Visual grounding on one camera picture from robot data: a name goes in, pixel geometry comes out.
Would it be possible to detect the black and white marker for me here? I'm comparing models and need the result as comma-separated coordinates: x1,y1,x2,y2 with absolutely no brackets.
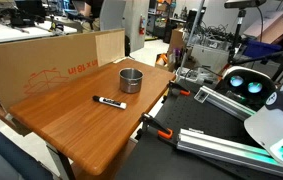
92,95,128,110

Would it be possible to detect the small steel pot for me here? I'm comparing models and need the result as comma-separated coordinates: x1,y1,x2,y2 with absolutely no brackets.
118,67,145,95

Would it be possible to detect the black orange-tipped clamp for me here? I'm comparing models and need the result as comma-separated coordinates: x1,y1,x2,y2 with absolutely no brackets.
162,80,192,103
135,112,175,140

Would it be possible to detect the white electronics box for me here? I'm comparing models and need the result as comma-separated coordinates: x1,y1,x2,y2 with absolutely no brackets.
175,66,215,84

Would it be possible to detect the black perforated breadboard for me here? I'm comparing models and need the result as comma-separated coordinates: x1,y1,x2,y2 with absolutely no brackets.
114,89,283,180

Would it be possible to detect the open cardboard box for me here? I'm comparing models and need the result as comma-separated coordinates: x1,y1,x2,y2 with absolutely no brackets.
167,28,187,54

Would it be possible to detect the red fire extinguisher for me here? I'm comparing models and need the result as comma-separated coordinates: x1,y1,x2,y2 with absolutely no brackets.
138,14,146,36

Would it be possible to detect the wooden table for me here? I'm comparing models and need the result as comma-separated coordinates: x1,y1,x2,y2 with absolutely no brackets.
8,58,177,180

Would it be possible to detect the white storage crate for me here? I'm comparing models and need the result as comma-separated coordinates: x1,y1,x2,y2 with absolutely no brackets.
190,43,230,73

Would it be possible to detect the slanted metal pole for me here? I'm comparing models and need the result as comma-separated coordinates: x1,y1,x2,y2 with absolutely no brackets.
179,0,206,73

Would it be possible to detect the person in dark shirt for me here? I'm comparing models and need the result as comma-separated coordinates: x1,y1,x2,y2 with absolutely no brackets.
77,0,105,33

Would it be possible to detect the white VR headset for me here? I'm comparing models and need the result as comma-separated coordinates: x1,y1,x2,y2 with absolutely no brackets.
220,65,278,111

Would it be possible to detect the brown cardboard panel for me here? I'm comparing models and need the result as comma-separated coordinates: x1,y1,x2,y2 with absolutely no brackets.
0,28,126,111

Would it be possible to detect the blue plastic bin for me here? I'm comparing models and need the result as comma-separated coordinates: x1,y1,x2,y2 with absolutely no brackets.
242,39,283,58

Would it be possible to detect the black monitor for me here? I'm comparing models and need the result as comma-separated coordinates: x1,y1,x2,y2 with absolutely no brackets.
14,0,47,20

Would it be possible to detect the flattened cardboard sheet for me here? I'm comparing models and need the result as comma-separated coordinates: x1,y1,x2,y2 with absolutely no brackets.
243,9,283,44

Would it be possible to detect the white lab table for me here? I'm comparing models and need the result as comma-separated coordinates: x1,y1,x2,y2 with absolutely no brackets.
0,21,79,46

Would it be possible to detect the blue padded chair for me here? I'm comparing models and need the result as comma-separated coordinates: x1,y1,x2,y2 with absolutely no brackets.
0,118,54,180

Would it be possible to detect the aluminium extrusion rail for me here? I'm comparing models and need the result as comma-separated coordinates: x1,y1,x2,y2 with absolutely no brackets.
176,128,283,179
193,85,259,122

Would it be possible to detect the black camera tripod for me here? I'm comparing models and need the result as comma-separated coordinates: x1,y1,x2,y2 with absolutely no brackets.
227,8,283,81

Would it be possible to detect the black stereo camera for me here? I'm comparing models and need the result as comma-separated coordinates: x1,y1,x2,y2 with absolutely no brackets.
223,0,268,10

